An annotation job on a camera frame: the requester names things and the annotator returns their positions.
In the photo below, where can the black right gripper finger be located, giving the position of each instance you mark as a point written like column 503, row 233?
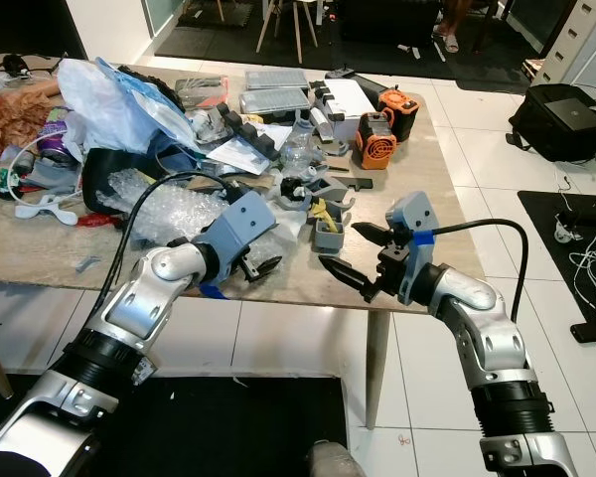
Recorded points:
column 346, row 274
column 373, row 236

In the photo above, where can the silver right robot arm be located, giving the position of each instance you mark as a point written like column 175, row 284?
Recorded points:
column 487, row 338

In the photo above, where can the grey printed part with yellow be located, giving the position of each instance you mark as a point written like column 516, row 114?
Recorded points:
column 330, row 231

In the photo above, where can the clear bubble wrap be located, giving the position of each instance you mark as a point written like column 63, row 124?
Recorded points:
column 174, row 207

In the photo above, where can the orange black blower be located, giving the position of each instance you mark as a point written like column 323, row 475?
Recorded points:
column 376, row 141

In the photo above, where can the beige stone top table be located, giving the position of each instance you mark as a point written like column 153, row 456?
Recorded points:
column 377, row 368

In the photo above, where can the white paper sheet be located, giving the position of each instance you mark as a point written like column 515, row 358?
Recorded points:
column 243, row 154

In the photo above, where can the clear plastic bottle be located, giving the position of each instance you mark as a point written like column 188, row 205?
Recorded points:
column 300, row 139

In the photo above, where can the orange black power tool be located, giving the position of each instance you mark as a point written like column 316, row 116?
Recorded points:
column 400, row 103

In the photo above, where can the white flat box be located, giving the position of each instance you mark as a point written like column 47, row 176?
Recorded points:
column 348, row 97

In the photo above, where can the large black floor mat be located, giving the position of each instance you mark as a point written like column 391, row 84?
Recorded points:
column 238, row 427

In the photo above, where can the large clear screw box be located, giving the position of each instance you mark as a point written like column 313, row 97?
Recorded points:
column 275, row 100

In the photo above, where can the black fabric pouch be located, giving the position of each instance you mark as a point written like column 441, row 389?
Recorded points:
column 101, row 177

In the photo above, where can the grey parts tray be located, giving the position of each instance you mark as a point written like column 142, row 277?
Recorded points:
column 201, row 91

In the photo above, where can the small clear screw box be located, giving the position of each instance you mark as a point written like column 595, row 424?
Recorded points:
column 275, row 79

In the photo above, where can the grey robot foot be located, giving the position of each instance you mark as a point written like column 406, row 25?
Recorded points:
column 340, row 461

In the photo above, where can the blue plastic bag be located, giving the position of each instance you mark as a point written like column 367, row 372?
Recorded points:
column 149, row 97

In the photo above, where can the white plastic clamp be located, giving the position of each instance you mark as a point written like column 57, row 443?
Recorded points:
column 46, row 206

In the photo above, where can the white plastic bag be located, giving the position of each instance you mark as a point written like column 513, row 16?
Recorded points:
column 94, row 104

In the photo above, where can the black carry bag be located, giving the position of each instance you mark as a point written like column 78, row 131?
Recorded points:
column 564, row 119

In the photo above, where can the person's bare legs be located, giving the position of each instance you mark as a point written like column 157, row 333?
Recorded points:
column 452, row 25

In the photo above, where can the purple packet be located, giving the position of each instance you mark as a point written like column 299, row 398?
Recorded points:
column 54, row 139

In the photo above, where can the white chair wooden legs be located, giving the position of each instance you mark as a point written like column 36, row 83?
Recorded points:
column 288, row 15

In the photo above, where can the brown crumpled paper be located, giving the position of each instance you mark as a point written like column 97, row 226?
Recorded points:
column 12, row 121

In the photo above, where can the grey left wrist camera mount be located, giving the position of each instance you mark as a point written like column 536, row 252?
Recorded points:
column 243, row 231

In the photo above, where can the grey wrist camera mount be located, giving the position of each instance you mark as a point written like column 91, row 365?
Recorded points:
column 412, row 221
column 243, row 231

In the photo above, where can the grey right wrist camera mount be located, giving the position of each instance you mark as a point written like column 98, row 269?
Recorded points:
column 412, row 221

